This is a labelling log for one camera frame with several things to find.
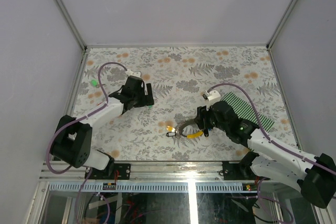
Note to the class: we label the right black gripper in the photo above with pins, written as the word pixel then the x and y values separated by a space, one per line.
pixel 203 113

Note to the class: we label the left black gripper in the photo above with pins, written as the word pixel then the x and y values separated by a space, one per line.
pixel 148 100

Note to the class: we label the black tag key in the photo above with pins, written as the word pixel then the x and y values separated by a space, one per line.
pixel 171 134

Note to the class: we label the yellow tag key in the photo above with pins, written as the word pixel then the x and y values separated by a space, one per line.
pixel 170 129

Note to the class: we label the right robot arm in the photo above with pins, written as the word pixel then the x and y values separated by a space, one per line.
pixel 312 176

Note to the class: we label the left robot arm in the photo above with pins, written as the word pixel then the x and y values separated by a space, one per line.
pixel 71 142

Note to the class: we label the green striped cloth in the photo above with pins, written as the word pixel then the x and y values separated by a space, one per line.
pixel 244 110

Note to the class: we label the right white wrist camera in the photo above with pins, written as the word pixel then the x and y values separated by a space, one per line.
pixel 211 97

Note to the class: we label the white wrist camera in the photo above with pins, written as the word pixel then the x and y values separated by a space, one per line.
pixel 132 73
pixel 211 97

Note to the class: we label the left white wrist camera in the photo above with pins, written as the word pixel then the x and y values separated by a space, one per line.
pixel 132 73

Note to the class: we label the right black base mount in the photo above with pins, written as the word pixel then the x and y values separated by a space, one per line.
pixel 238 171

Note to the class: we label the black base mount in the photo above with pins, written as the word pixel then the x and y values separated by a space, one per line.
pixel 118 171
pixel 238 171

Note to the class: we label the aluminium front rail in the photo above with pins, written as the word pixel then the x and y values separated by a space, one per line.
pixel 176 172

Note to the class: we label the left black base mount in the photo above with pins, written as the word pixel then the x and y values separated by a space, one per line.
pixel 118 171

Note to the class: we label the blue slotted cable duct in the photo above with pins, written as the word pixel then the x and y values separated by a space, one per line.
pixel 146 187

